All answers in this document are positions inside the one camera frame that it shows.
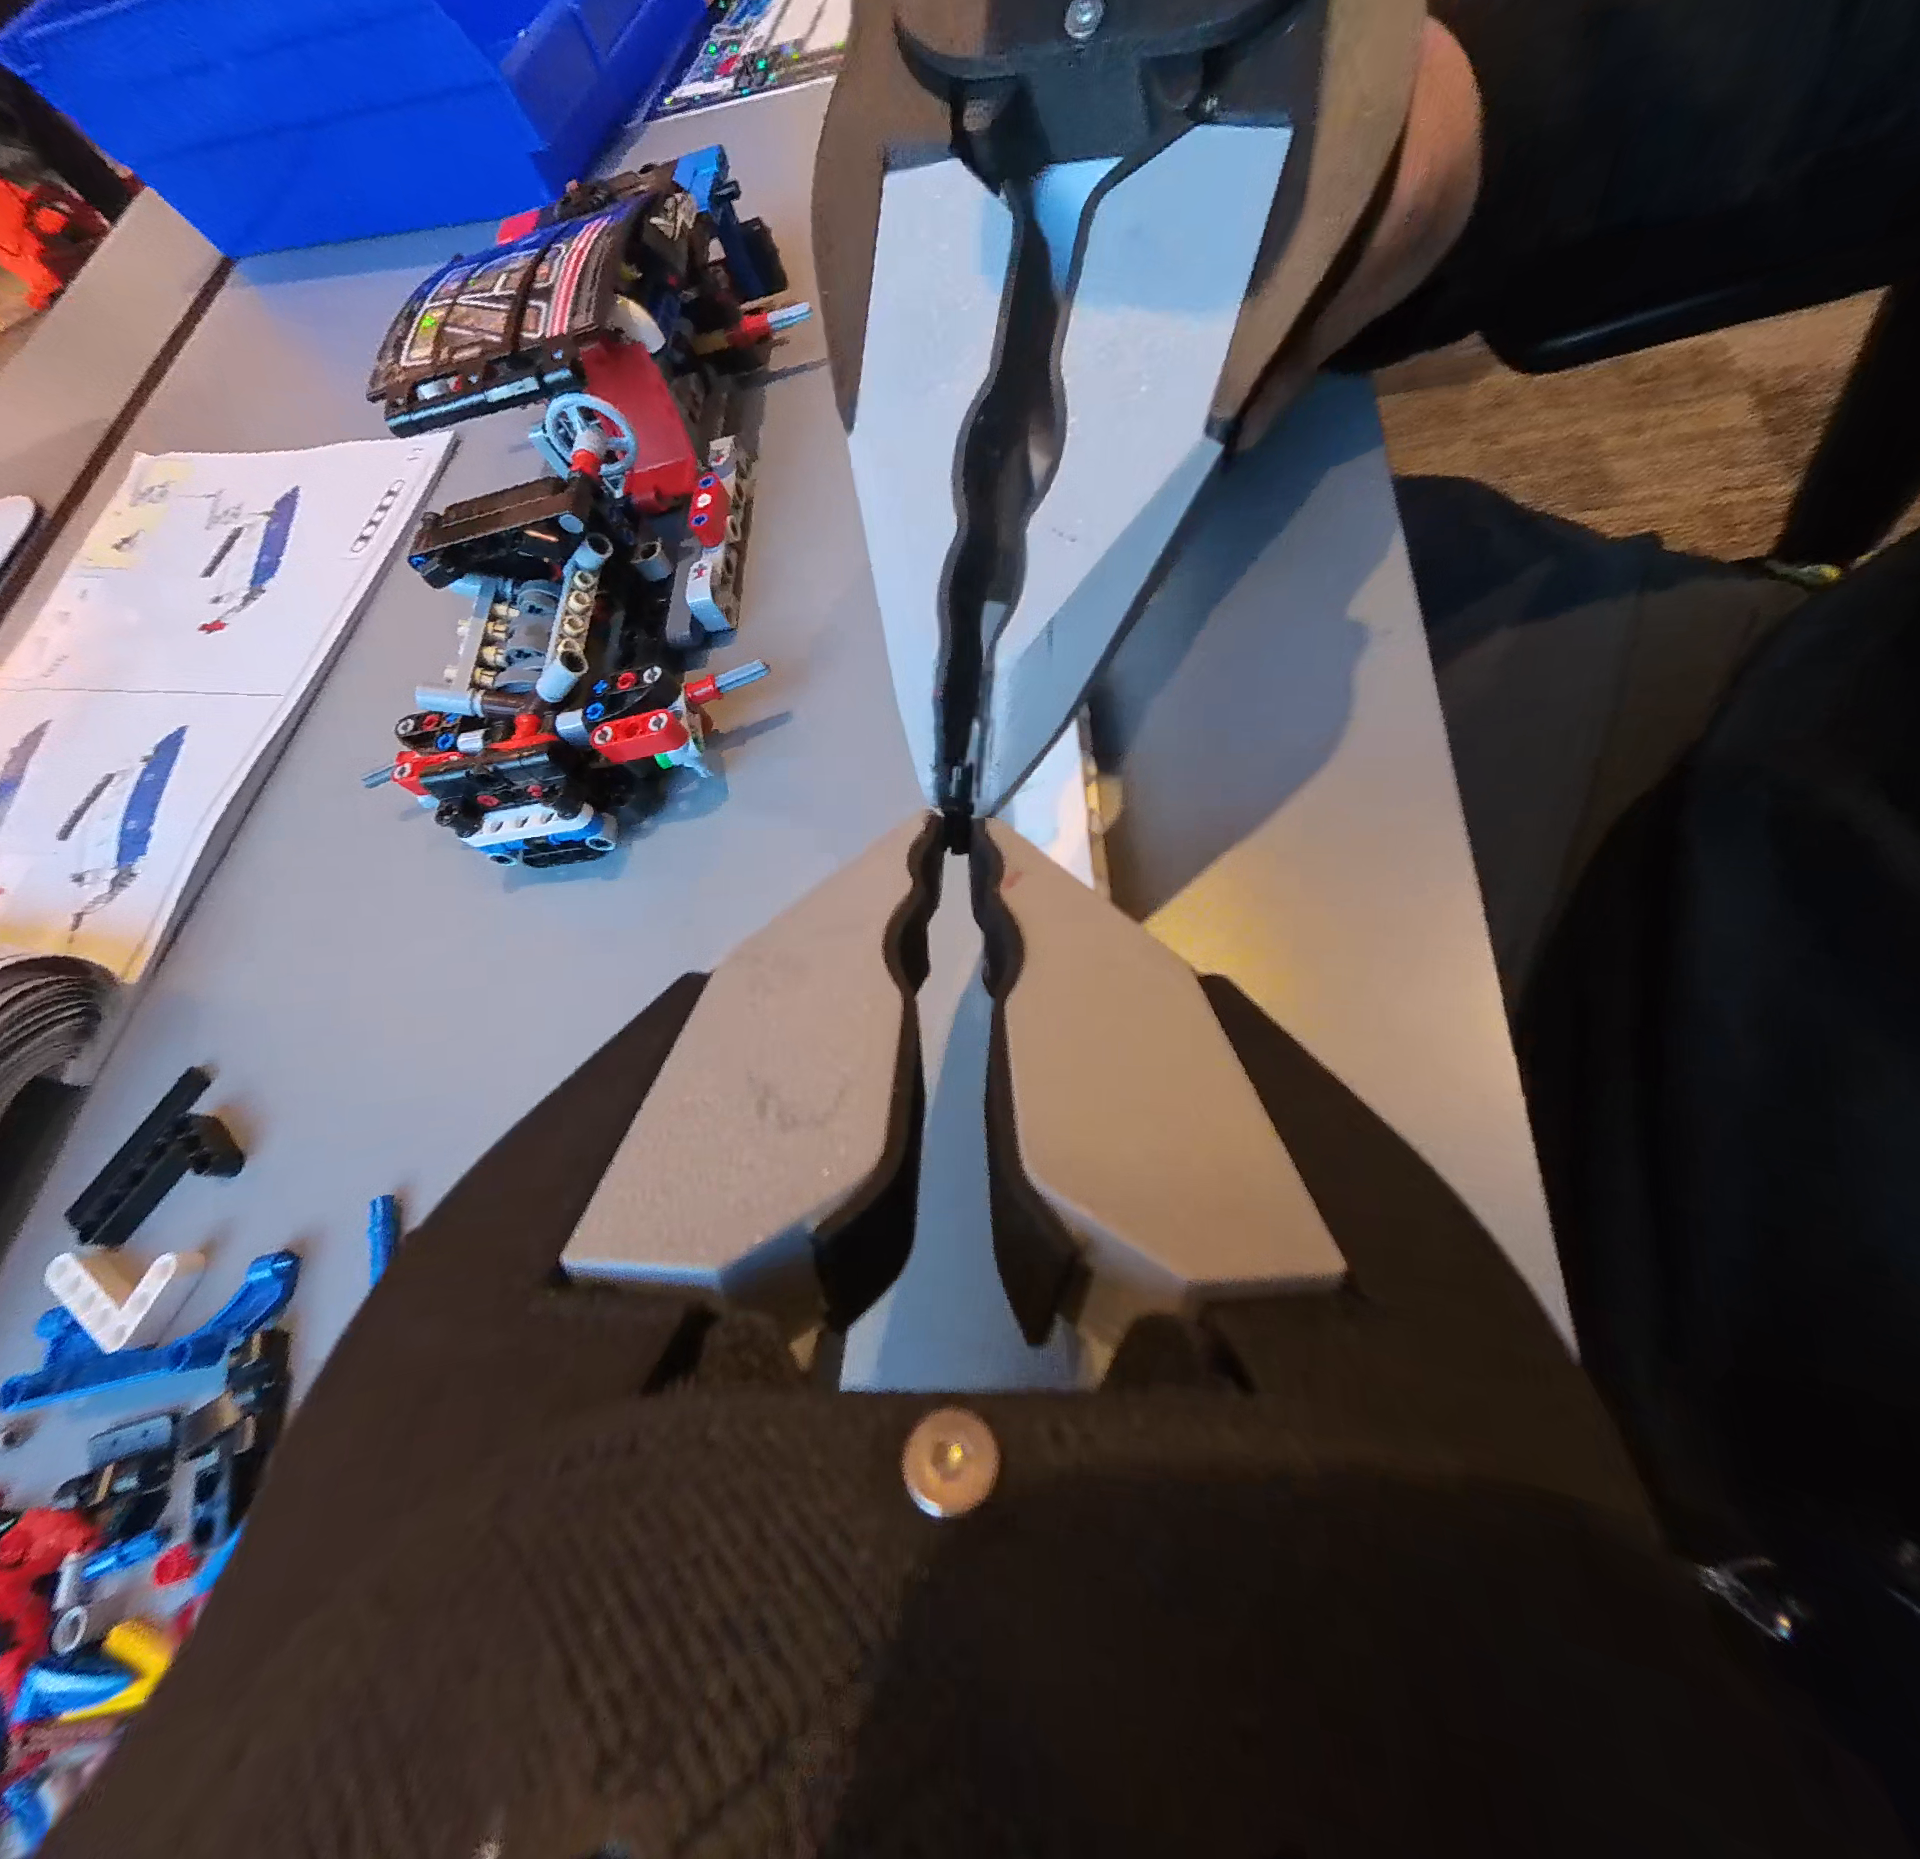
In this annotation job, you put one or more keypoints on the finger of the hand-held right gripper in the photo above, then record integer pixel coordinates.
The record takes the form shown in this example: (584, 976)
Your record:
(1154, 356)
(916, 388)

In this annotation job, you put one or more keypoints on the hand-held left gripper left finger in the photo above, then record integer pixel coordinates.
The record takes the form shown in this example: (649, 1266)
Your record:
(751, 1124)

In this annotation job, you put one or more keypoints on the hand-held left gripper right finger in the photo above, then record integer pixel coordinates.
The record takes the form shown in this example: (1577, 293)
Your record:
(1170, 1124)

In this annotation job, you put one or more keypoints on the white long toy panel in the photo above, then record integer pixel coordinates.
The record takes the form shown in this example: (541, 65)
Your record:
(1071, 825)

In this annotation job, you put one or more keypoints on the small black connector pin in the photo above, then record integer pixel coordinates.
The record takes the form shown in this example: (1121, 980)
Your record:
(952, 827)

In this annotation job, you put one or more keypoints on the pile of mixed toy bricks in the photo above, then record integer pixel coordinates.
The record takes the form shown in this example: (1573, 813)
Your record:
(105, 1587)

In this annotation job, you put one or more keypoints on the person's right forearm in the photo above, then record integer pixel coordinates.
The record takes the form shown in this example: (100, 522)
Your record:
(1653, 121)

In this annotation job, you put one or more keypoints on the grey desk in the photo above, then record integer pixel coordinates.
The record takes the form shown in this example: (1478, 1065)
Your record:
(1319, 765)

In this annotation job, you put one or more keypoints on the printed sticker sheet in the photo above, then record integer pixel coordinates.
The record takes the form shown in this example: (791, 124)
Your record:
(751, 22)

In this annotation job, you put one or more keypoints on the partly built toy car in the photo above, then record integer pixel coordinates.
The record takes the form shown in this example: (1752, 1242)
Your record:
(584, 539)

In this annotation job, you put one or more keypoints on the blue connector pin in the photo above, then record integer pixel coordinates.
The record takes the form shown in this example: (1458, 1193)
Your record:
(384, 1236)

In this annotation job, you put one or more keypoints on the blue plastic bin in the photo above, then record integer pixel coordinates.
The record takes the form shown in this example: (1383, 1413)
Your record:
(271, 88)
(600, 14)

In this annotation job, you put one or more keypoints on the black angled toy beam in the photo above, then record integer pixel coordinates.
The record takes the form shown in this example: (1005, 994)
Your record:
(143, 1162)

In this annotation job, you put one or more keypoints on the blue curved toy panel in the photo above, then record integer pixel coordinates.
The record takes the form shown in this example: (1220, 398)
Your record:
(152, 1356)

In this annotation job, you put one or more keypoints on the white angled toy beam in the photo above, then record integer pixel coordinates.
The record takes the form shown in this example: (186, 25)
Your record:
(105, 1296)

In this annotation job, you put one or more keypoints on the thick building instruction booklet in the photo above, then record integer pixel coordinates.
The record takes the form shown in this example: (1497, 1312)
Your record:
(179, 689)

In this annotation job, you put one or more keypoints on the orange plastic object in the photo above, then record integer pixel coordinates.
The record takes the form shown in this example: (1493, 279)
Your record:
(44, 232)

